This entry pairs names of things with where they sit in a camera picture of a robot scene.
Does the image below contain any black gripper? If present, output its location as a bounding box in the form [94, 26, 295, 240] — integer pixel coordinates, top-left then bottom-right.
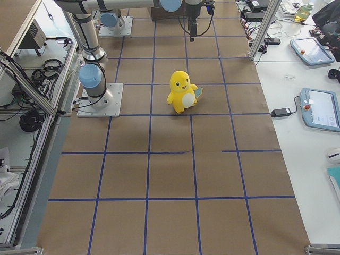
[185, 0, 215, 42]

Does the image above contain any dark wooden drawer box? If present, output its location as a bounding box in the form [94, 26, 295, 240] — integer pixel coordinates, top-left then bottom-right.
[147, 5, 185, 21]

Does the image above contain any yellow plush toy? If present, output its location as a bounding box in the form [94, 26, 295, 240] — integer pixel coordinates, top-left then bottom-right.
[167, 71, 203, 114]

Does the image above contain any black small device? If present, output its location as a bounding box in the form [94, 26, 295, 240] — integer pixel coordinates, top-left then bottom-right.
[264, 38, 281, 45]

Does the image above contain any yellow liquid bottle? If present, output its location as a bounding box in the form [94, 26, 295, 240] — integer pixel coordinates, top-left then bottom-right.
[294, 2, 315, 23]

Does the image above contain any teach pendant far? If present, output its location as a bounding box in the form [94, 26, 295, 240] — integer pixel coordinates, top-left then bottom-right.
[290, 37, 335, 66]

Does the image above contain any teach pendant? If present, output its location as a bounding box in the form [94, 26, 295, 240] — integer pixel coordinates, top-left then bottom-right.
[300, 88, 339, 132]
[290, 37, 335, 66]

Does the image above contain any black power adapter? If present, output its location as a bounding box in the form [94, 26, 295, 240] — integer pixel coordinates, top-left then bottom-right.
[270, 108, 292, 118]

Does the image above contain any black bag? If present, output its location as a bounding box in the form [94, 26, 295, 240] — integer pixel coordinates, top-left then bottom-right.
[312, 1, 339, 53]

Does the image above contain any teach pendant near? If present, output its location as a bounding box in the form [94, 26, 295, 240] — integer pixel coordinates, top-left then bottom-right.
[300, 88, 339, 132]

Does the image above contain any grey control box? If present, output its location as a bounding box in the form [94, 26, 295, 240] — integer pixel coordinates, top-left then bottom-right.
[18, 19, 47, 56]

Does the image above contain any teal notebook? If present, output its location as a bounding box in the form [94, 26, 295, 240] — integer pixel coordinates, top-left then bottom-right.
[327, 166, 340, 200]

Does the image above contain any aluminium frame post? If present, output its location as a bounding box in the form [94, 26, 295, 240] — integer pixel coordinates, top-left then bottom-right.
[248, 0, 281, 60]

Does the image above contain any aluminium frame left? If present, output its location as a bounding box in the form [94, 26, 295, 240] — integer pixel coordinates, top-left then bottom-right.
[1, 1, 78, 249]

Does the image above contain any coiled black cable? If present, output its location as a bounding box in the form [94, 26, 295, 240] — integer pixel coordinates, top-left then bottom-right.
[19, 109, 41, 132]

